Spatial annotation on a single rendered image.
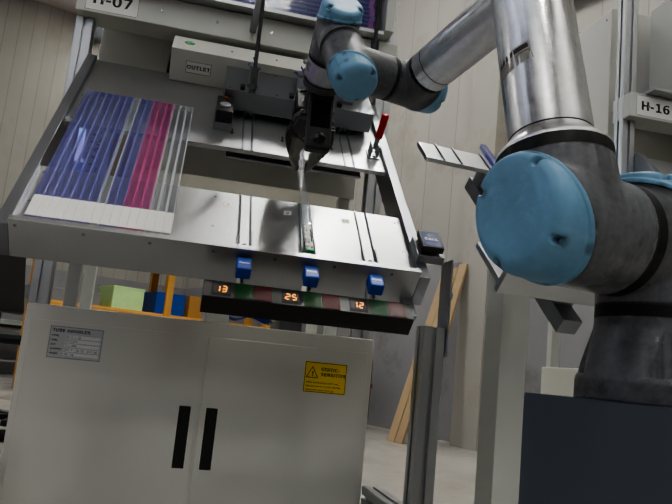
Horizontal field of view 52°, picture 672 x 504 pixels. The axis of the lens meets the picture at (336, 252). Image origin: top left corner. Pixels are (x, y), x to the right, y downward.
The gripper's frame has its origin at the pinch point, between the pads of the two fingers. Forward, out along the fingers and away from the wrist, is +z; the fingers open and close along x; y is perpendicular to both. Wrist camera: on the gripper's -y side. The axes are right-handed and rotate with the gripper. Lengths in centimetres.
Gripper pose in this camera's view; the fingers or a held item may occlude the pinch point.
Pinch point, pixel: (301, 168)
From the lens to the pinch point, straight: 141.1
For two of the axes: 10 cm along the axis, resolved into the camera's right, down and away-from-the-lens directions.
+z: -2.4, 6.7, 7.1
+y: -0.4, -7.3, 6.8
